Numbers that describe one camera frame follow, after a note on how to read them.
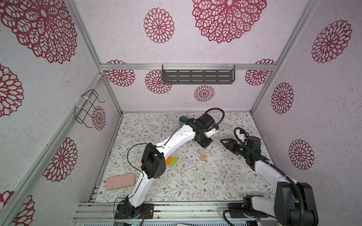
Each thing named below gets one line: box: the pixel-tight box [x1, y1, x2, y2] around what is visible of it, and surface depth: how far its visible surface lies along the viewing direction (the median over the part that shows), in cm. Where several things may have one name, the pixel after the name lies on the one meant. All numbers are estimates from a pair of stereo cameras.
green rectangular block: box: [169, 156, 179, 166], surface depth 94 cm
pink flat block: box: [105, 173, 136, 191], surface depth 87 cm
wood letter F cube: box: [201, 153, 207, 162], surface depth 94 cm
